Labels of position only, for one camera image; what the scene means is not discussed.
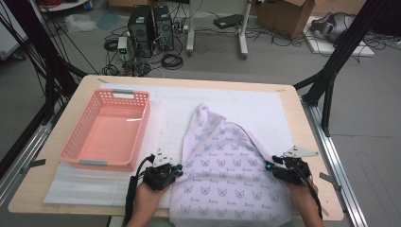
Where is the aluminium rail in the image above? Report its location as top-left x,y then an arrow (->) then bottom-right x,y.
301,98 -> 368,227
0,121 -> 53,206

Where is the small white power box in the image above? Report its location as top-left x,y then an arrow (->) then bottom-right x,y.
116,36 -> 129,61

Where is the lilac printed towel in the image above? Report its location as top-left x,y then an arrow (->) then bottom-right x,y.
168,102 -> 294,227

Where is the black metal frame strut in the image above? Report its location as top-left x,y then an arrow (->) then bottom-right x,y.
292,0 -> 392,137
0,0 -> 88,127

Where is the grey headset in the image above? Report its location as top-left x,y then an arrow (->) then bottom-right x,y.
310,11 -> 356,44

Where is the coiled black cable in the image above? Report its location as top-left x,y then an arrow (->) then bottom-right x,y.
161,53 -> 184,71
103,38 -> 119,53
101,63 -> 121,77

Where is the white grid mat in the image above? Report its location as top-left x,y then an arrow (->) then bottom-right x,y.
43,82 -> 313,213

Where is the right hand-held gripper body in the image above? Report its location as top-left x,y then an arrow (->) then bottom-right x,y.
271,145 -> 320,186

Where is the closed cardboard box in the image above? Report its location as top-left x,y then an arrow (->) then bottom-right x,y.
108,0 -> 155,8

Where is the open cardboard box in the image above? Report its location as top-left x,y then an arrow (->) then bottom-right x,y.
256,0 -> 316,41

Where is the white round table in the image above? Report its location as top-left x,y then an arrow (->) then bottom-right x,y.
39,0 -> 89,13

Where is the wide black computer tower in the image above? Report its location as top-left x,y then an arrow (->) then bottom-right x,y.
127,5 -> 155,59

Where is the pink plastic basket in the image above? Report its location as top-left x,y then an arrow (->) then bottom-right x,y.
58,88 -> 151,172

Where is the person's right hand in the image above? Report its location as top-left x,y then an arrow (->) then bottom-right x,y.
285,179 -> 318,206

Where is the narrow black computer tower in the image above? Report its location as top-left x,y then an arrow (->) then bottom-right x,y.
152,5 -> 175,51

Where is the clear plastic bag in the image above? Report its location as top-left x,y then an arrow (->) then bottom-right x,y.
64,12 -> 97,34

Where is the white floor board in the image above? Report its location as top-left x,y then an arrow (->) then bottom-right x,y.
304,15 -> 375,58

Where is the white metal stand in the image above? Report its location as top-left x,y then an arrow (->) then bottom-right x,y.
185,0 -> 253,61

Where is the black flat device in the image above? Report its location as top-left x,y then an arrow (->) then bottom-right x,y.
213,13 -> 244,30

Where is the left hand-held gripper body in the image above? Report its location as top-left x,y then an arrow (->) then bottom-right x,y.
143,148 -> 178,191

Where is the person's left hand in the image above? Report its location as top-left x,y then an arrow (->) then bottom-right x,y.
133,182 -> 170,218

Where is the grey metal bracket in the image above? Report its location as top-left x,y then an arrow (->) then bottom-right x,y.
21,158 -> 47,174
319,171 -> 342,192

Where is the white cabinet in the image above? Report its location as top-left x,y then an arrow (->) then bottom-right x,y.
0,0 -> 28,61

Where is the blue sheet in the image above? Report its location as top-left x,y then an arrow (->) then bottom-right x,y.
96,10 -> 121,31

